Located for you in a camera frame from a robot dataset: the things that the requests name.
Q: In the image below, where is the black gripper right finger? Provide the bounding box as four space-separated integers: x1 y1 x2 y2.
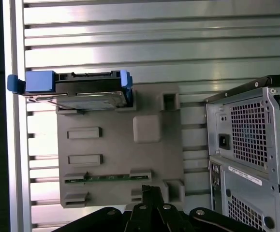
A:
150 185 264 232

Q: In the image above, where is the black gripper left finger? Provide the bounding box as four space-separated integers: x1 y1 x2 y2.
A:
51 185 155 232

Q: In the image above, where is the hard disk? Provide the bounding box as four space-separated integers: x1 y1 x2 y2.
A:
7 70 133 112

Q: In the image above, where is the green RAM stick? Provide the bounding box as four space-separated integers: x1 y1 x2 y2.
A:
64 174 152 184

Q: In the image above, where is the grey parts rack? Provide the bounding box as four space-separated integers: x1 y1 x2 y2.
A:
56 83 186 209

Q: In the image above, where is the grey power supply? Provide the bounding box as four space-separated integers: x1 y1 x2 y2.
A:
214 96 272 172

